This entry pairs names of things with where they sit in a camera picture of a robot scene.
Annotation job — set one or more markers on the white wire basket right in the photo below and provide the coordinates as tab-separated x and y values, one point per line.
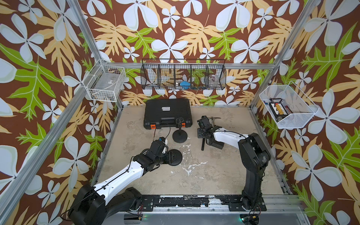
300	107

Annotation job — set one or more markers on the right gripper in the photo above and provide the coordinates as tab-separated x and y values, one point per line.
198	134

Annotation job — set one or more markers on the white wire basket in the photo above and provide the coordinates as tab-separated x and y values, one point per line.
104	82
300	107

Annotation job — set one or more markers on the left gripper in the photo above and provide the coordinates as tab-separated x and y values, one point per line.
166	152

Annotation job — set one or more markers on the screw box in basket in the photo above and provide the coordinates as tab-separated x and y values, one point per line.
277	107

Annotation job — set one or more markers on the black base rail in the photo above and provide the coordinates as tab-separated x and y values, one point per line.
147	203

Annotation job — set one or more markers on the black wire basket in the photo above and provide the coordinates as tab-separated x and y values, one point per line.
202	74

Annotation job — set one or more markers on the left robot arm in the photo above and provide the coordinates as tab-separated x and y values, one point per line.
93	204

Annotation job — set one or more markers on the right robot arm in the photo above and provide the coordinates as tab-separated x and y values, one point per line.
254	156

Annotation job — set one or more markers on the black plastic tool case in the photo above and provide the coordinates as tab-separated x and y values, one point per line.
162	113

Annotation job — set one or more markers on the white wire basket left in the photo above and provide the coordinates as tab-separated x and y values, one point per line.
104	82

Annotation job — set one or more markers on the black round base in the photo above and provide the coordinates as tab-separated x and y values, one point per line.
180	136
173	157

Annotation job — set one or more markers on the blue object in basket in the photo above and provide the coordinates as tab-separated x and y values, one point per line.
185	85

